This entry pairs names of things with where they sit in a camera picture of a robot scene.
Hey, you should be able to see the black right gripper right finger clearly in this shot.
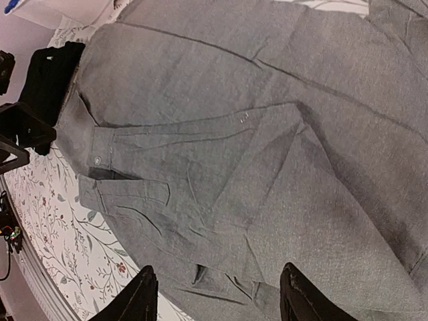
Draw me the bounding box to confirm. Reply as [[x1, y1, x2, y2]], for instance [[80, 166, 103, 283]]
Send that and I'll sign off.
[[280, 262, 357, 321]]

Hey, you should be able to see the grey garment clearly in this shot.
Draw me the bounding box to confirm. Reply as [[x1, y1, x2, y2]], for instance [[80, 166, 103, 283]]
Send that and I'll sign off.
[[53, 0, 428, 321]]

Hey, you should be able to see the white plastic laundry bin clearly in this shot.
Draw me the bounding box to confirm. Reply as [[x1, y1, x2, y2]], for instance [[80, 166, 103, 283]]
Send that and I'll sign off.
[[4, 0, 113, 29]]

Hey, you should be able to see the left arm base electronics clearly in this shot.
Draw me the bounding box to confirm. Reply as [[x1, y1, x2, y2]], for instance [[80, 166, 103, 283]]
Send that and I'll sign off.
[[1, 191, 23, 282]]

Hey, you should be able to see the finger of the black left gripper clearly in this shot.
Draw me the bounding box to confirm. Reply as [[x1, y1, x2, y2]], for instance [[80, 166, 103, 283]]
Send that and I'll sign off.
[[1, 140, 29, 175], [1, 102, 57, 148]]

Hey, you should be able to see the floral tablecloth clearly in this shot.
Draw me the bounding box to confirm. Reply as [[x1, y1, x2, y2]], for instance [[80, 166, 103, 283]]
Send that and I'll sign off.
[[3, 0, 428, 321]]

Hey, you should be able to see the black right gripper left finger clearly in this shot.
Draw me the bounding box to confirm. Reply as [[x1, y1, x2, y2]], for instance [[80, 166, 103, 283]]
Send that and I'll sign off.
[[90, 265, 158, 321]]

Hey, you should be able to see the blue garment in bin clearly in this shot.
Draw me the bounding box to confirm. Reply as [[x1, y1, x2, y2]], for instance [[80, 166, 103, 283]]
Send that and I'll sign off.
[[4, 0, 20, 15]]

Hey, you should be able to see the aluminium front rail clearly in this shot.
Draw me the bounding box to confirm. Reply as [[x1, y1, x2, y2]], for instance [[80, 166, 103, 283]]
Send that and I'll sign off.
[[1, 175, 80, 321]]

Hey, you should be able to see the black t-shirt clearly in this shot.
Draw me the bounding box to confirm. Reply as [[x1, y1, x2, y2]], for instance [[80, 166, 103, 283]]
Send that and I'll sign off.
[[18, 41, 86, 156]]

